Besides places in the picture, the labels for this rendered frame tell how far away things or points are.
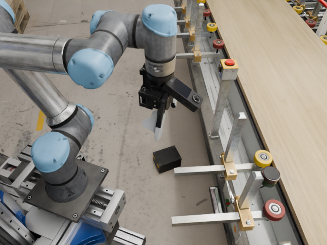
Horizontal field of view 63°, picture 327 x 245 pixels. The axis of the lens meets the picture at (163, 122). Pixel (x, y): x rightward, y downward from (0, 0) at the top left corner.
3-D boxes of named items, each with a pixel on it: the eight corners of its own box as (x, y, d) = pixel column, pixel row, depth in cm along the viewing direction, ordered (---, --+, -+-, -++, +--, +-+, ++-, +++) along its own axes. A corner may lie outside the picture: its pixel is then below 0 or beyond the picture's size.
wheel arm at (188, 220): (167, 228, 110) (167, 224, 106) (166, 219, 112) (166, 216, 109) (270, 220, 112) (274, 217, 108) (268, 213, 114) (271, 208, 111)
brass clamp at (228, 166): (224, 181, 128) (226, 175, 124) (218, 157, 137) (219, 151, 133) (236, 180, 128) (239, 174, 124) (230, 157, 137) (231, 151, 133)
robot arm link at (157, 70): (179, 49, 66) (168, 68, 61) (179, 65, 69) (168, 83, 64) (151, 43, 68) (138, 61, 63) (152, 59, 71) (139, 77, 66)
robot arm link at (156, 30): (143, -1, 60) (181, 3, 58) (146, 43, 68) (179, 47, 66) (133, 15, 54) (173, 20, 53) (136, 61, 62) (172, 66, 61)
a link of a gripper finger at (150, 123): (141, 136, 78) (147, 106, 76) (160, 142, 77) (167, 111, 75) (137, 139, 75) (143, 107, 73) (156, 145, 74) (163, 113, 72)
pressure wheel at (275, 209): (261, 229, 112) (269, 218, 103) (255, 211, 117) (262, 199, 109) (280, 228, 112) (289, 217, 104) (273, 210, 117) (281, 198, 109)
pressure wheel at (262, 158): (262, 179, 128) (268, 166, 119) (246, 170, 131) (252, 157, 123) (268, 168, 132) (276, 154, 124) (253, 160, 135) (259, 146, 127)
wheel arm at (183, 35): (159, 40, 212) (159, 35, 209) (158, 37, 215) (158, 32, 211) (213, 38, 214) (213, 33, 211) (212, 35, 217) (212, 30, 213)
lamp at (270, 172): (250, 207, 107) (265, 180, 92) (246, 195, 111) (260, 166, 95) (264, 207, 108) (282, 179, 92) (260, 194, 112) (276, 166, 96)
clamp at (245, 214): (240, 231, 109) (243, 226, 105) (232, 200, 118) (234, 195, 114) (253, 230, 109) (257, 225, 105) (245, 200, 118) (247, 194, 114)
